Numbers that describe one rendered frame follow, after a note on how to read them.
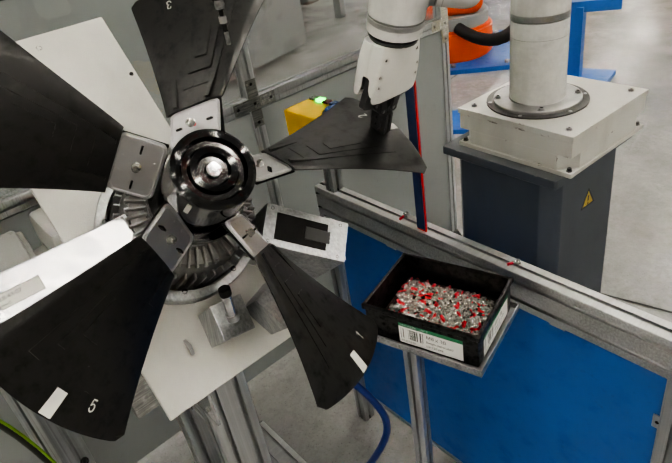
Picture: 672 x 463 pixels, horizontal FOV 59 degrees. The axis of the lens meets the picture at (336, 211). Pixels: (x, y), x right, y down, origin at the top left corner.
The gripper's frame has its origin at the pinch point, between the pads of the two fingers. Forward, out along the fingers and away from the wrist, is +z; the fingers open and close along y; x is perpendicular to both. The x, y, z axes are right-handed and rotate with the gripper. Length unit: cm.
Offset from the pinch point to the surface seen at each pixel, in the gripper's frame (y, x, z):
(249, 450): 34, 6, 64
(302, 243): 18.7, 2.4, 15.7
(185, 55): 22.7, -21.8, -9.4
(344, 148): 9.5, 1.2, 0.8
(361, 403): -13, -3, 115
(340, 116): 2.4, -7.2, 2.4
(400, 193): -77, -49, 95
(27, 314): 59, 3, -1
